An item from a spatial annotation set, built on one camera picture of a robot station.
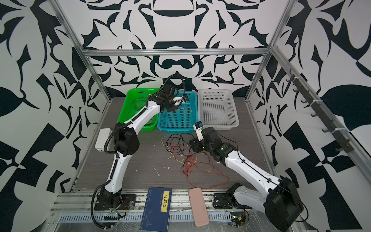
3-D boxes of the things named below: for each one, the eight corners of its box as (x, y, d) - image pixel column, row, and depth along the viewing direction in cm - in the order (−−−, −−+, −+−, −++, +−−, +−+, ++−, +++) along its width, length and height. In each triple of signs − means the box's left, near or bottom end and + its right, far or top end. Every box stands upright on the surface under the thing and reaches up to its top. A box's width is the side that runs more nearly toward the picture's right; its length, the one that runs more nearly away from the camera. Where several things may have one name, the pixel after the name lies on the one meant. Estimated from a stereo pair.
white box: (98, 152, 95) (92, 147, 90) (105, 133, 104) (100, 128, 98) (109, 152, 96) (104, 147, 90) (115, 134, 104) (111, 128, 98)
